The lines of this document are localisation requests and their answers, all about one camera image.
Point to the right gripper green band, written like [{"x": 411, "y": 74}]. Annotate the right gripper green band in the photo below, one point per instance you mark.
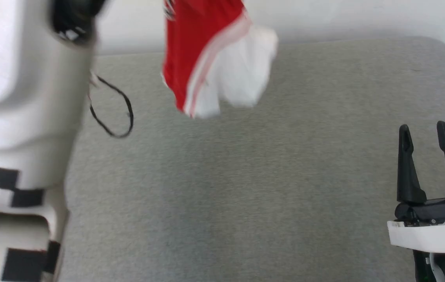
[{"x": 434, "y": 231}]

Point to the red and white jersey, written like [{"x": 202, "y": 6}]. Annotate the red and white jersey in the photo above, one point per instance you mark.
[{"x": 191, "y": 51}]

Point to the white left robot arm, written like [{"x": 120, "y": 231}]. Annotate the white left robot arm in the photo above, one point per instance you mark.
[{"x": 22, "y": 98}]

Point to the grey fabric sofa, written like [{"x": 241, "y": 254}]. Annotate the grey fabric sofa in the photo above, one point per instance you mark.
[{"x": 246, "y": 180}]

